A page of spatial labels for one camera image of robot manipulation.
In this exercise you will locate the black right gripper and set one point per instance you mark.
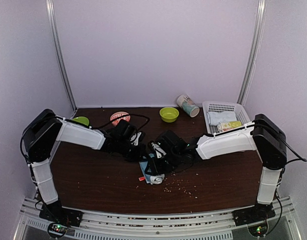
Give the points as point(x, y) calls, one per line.
point(156, 168)

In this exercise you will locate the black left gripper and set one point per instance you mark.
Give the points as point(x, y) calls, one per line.
point(139, 156)

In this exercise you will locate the blue mickey dotted towel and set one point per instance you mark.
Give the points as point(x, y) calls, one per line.
point(147, 177)

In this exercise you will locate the white perforated plastic basket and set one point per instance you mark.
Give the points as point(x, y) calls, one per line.
point(219, 106)

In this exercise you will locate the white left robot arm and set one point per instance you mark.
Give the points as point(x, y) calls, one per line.
point(47, 129)

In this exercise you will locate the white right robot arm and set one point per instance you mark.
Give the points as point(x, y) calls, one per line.
point(260, 135)

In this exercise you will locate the red patterned ceramic bowl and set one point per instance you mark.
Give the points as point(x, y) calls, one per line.
point(118, 116)

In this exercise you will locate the green plastic plate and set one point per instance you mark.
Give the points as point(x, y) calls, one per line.
point(82, 120)

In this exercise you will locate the green plastic bowl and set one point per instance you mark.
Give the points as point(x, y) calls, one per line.
point(169, 114)

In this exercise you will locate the rolled green yellow towel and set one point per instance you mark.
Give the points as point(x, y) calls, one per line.
point(226, 126)

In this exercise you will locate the light blue folded towel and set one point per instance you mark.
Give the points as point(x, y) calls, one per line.
point(214, 118)

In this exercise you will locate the tall illustrated ceramic cup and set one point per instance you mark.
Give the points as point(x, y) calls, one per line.
point(187, 105)

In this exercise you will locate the left circuit board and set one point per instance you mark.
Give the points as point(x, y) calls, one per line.
point(56, 230)

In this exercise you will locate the circuit board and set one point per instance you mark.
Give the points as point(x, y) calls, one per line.
point(258, 230)
point(56, 230)

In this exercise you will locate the right circuit board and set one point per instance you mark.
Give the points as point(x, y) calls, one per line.
point(258, 230)

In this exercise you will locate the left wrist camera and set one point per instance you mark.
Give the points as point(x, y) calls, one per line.
point(137, 138)

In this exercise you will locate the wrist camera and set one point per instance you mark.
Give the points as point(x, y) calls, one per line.
point(137, 138)
point(159, 152)

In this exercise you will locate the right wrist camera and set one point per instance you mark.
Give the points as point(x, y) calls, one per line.
point(159, 152)

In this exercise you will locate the front aluminium rail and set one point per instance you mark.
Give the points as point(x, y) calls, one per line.
point(211, 225)

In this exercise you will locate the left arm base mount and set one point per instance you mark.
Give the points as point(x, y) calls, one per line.
point(55, 212)

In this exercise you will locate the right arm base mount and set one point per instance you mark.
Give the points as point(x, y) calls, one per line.
point(256, 213)

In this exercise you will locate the right aluminium frame post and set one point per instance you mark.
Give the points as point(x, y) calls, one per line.
point(254, 49)

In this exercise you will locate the aluminium frame post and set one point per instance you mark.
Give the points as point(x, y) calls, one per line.
point(50, 8)
point(254, 49)

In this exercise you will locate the left aluminium frame post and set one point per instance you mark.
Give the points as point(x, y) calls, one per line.
point(50, 8)

